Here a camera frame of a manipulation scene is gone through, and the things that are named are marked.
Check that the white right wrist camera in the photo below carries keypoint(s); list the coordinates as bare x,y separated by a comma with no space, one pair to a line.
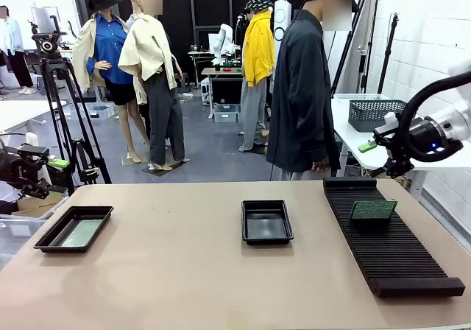
388,122

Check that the black ESD tray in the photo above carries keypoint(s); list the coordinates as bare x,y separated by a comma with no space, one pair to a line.
266,224
55,234

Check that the black tripod stand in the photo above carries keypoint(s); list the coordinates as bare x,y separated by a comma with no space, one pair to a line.
353,42

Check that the person in black jacket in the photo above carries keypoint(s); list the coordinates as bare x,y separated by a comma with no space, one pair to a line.
298,105

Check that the white side table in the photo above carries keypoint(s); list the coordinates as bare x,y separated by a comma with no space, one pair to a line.
353,142

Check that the mannequin with blue shirt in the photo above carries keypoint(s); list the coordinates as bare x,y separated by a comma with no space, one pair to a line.
108,50

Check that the mannequin with cream jacket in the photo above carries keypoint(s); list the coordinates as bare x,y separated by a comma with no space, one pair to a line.
147,50

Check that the white work table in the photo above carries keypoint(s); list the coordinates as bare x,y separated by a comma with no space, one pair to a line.
18,112

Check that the background table with buttons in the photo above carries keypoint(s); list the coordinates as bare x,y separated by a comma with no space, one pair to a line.
221,71

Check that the storage box on floor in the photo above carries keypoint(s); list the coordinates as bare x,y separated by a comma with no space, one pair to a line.
101,112

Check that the grey storage box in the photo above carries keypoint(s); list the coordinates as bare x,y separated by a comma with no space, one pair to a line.
226,114

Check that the mannequin with yellow hoodie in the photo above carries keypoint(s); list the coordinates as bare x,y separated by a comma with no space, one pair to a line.
257,50

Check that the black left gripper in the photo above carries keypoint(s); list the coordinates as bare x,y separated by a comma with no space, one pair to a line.
11,169

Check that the grey monitor screen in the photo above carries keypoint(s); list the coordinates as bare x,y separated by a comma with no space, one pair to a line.
44,18

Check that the clear plastic bin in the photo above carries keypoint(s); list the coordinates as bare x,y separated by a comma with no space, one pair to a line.
18,234

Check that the black slotted board rack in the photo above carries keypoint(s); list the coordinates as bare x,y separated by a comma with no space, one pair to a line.
393,256

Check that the brown cardboard box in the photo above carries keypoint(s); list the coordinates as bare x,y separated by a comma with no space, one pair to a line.
37,204

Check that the person's left hand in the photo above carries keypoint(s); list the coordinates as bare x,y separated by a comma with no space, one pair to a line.
321,166

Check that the green circuit board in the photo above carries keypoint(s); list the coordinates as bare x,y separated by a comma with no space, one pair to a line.
82,233
373,210

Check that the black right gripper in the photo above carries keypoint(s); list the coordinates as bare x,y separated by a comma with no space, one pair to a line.
427,138

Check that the grey plastic basket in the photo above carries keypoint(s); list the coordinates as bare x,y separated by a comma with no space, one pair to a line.
371,114

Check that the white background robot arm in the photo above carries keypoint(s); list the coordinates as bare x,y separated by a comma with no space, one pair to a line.
223,37

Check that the black camera tripod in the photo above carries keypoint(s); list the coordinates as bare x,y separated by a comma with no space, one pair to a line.
86,168

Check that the person in light blue shirt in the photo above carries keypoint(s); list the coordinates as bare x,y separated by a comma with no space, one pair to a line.
13,39

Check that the black light stand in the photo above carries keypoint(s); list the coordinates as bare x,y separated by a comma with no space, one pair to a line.
388,50

